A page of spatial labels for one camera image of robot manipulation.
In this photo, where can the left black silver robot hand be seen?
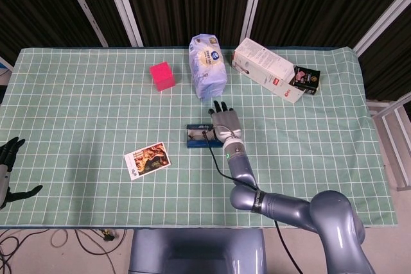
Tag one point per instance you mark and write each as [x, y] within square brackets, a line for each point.
[4, 158]

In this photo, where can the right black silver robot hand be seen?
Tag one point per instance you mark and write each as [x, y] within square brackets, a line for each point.
[228, 126]

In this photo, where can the dark blue box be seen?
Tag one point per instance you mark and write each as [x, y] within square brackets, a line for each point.
[196, 144]

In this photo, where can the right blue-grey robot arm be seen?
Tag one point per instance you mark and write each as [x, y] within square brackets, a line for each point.
[244, 171]

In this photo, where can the white lamp carton box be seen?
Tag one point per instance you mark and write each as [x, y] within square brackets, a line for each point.
[266, 65]

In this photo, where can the small black packet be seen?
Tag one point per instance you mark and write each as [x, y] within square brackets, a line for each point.
[306, 80]

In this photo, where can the light blue tissue pack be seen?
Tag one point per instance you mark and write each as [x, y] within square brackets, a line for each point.
[208, 68]

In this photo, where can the pink foam cube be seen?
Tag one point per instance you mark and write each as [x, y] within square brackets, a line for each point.
[163, 76]

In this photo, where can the white blue panel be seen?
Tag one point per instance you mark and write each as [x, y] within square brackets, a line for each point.
[4, 65]

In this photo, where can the green checked tablecloth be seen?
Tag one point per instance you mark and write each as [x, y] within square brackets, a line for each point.
[96, 120]

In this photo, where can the yellow black plug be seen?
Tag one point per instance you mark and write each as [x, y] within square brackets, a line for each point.
[108, 235]

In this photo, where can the blue-grey robot torso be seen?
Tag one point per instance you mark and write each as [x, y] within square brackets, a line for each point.
[196, 251]

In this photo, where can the white metal rack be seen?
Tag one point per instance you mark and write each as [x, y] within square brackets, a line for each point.
[390, 133]

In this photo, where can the white double frame post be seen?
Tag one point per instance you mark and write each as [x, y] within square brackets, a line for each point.
[123, 7]

